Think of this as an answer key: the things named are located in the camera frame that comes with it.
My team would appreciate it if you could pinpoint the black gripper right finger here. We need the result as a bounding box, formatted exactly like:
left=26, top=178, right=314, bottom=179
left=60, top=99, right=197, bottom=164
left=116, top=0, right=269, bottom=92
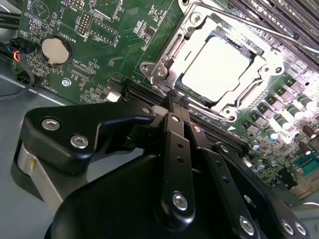
left=180, top=96, right=312, bottom=239

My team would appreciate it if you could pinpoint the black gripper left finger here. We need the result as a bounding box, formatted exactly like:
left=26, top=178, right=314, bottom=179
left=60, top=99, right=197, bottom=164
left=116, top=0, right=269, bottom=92
left=11, top=90, right=197, bottom=230

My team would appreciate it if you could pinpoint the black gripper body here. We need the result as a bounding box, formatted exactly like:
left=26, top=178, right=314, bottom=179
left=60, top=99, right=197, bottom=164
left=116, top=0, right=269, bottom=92
left=44, top=154, right=235, bottom=239

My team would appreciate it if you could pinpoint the silver green CPU chip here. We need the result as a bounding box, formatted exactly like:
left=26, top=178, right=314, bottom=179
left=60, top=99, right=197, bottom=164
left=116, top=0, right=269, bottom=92
left=180, top=37, right=252, bottom=104

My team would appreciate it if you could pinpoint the silver socket cover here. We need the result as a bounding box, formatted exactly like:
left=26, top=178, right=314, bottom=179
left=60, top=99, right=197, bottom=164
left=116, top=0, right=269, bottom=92
left=156, top=4, right=280, bottom=118

